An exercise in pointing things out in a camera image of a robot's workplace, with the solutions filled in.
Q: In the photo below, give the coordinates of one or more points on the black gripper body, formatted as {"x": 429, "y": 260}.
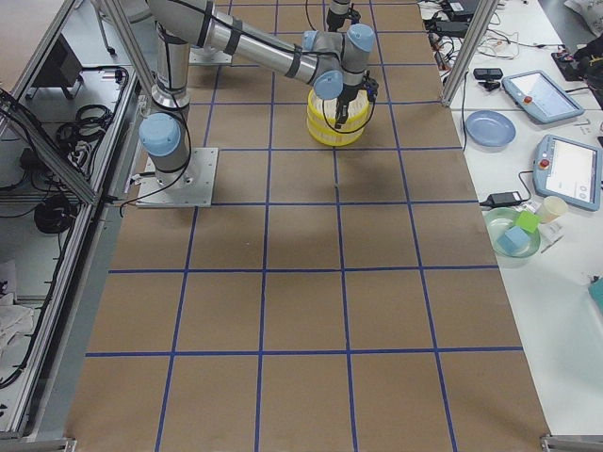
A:
{"x": 347, "y": 93}

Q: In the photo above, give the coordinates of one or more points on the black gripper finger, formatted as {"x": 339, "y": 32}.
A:
{"x": 341, "y": 115}

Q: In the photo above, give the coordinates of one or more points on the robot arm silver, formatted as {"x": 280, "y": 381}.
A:
{"x": 339, "y": 12}
{"x": 334, "y": 62}

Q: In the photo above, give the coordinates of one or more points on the black webcam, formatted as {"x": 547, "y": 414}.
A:
{"x": 488, "y": 78}

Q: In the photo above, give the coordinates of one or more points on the blue plate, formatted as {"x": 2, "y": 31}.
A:
{"x": 490, "y": 128}

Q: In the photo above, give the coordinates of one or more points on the teach pendant upper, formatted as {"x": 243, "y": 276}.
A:
{"x": 540, "y": 97}

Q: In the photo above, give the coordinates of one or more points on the teach pendant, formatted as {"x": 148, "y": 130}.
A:
{"x": 540, "y": 97}
{"x": 570, "y": 170}

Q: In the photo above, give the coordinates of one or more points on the black power adapter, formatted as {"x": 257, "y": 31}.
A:
{"x": 502, "y": 199}

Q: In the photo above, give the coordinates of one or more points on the green foam cube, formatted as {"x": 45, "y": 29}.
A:
{"x": 527, "y": 221}

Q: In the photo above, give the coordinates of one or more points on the teach pendant lower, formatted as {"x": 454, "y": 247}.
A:
{"x": 570, "y": 170}

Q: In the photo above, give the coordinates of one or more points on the blue foam cube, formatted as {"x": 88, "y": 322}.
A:
{"x": 513, "y": 240}

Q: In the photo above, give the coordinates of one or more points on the paper cup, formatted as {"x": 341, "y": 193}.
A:
{"x": 552, "y": 208}

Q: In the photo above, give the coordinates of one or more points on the white cloth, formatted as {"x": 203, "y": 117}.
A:
{"x": 16, "y": 319}

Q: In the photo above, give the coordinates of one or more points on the aluminium frame post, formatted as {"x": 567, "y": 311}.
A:
{"x": 476, "y": 29}

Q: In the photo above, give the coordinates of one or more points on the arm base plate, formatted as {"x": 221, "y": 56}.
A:
{"x": 194, "y": 188}
{"x": 208, "y": 56}

